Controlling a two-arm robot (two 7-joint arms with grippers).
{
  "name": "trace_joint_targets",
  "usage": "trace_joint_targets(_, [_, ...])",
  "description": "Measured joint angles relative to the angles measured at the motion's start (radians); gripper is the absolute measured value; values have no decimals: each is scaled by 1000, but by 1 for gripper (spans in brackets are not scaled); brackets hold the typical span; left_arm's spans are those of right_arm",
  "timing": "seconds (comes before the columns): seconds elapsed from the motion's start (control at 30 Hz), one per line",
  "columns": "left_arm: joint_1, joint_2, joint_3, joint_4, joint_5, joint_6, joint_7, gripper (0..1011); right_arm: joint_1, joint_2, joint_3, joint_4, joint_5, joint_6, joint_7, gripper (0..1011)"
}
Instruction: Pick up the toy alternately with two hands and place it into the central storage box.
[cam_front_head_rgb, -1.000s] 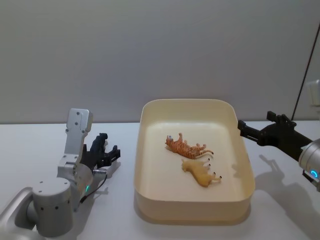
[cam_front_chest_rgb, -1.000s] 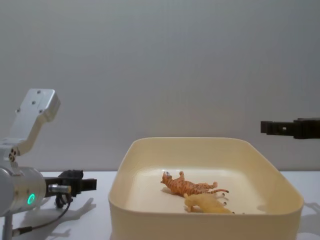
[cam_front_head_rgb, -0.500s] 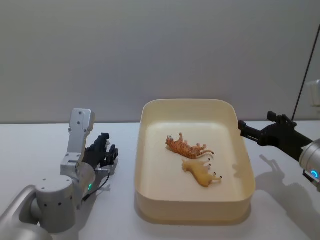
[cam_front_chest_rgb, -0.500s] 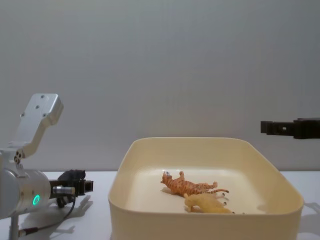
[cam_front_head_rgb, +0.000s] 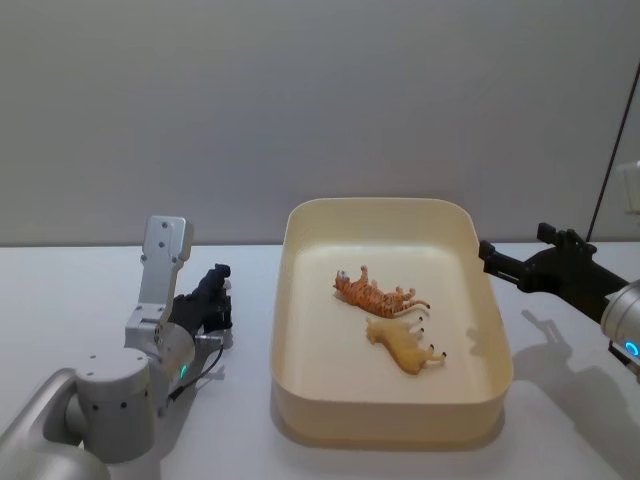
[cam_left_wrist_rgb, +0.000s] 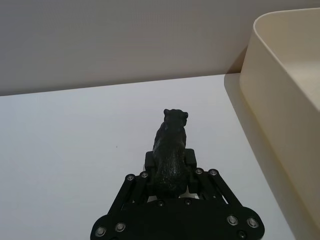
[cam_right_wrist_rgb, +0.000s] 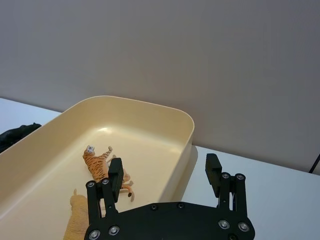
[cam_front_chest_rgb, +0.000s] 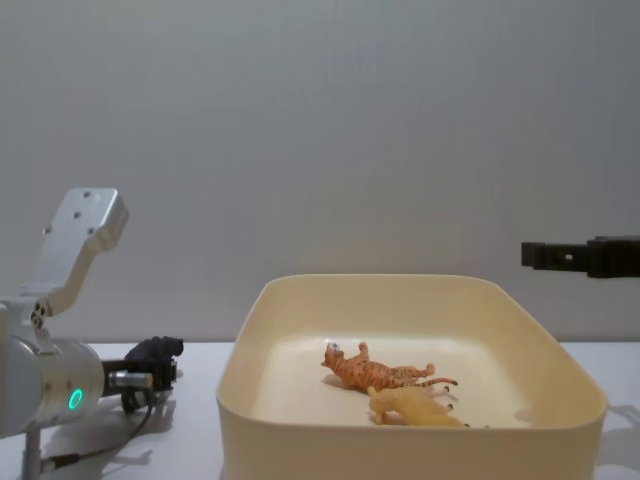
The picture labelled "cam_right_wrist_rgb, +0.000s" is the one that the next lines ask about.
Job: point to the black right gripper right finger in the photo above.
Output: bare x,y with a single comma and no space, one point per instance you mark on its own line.
212,172

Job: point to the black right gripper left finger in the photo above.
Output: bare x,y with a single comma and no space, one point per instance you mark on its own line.
115,178

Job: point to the tan hoofed toy animal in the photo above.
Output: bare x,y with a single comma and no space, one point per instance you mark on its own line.
129,186

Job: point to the orange striped toy tiger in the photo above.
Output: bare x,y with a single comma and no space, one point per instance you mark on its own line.
96,165

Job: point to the cream plastic bin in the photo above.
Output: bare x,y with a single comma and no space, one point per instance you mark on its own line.
147,140

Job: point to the pale tan woolly toy animal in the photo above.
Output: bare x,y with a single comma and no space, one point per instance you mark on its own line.
76,220

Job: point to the black toy animal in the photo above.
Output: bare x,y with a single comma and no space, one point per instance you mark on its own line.
15,135

